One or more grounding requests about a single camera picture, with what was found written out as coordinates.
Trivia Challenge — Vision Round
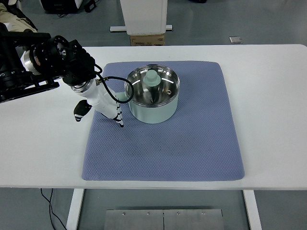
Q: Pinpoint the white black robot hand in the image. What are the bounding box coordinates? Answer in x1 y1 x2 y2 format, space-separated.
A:
71 79 124 127

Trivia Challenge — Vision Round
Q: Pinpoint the green pot with glass lid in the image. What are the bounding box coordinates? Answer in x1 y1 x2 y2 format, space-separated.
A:
116 64 180 124

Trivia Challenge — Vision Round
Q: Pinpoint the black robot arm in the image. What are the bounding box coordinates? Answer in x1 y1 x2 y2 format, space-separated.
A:
0 23 96 103

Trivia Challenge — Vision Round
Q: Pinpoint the cardboard box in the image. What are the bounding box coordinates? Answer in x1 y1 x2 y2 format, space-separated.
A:
130 34 165 46

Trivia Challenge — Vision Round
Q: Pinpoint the white machine base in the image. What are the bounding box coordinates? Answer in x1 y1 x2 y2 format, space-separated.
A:
110 0 173 35

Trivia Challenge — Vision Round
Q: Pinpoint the black device on floor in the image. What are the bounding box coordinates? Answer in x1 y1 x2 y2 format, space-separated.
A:
40 0 99 14

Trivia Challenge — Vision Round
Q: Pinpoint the white table leg left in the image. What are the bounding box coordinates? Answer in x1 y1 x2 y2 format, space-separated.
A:
66 189 85 230

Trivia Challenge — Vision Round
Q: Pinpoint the white table leg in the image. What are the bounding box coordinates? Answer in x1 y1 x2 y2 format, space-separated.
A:
66 189 85 230
243 190 262 230

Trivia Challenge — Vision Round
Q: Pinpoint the person in beige trousers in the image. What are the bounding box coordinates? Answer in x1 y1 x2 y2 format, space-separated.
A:
0 2 37 33

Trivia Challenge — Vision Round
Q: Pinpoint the metal floor plate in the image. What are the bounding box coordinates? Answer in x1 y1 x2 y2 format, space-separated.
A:
104 209 224 230

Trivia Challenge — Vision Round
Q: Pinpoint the small grey floor plate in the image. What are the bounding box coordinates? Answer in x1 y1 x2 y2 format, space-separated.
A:
229 36 243 44

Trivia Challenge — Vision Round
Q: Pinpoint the white table leg right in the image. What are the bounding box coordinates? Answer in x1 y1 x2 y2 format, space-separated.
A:
243 190 262 230

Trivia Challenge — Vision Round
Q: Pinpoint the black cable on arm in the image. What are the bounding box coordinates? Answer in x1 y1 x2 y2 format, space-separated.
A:
93 63 135 104

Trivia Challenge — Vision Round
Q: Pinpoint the black floor cable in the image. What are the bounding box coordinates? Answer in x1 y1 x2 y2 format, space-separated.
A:
40 188 67 230

